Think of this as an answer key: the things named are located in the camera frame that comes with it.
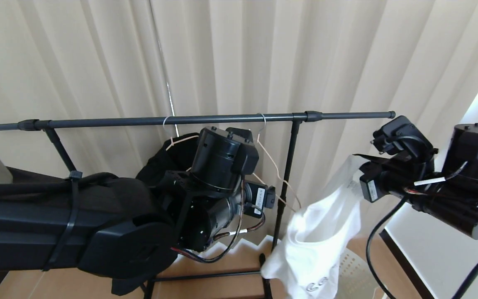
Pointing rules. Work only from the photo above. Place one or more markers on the beige curtain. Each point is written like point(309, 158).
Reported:
point(98, 54)

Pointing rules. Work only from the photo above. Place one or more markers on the white garment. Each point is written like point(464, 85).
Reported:
point(318, 241)

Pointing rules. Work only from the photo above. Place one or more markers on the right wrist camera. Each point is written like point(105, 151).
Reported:
point(405, 137)

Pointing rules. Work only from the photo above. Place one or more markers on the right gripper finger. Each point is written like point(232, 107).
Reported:
point(374, 159)

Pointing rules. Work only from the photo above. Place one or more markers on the black clothes rack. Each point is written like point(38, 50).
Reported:
point(222, 119)

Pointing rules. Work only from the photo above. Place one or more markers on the white laundry basket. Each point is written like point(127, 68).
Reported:
point(357, 274)

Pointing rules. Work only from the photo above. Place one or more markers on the pink clothes hanger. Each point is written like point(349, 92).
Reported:
point(270, 160)
point(181, 139)

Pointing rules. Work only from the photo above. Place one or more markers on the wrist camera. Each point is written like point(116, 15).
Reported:
point(405, 137)
point(245, 158)

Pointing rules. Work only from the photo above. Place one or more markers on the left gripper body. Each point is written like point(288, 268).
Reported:
point(230, 211)

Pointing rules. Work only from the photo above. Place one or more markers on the black shorts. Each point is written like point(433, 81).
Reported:
point(168, 158)

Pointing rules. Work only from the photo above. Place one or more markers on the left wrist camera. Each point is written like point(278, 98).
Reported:
point(245, 158)

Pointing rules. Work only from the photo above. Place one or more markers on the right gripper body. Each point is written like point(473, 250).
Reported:
point(450, 211)

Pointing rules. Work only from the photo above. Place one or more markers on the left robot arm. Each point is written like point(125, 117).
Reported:
point(35, 220)

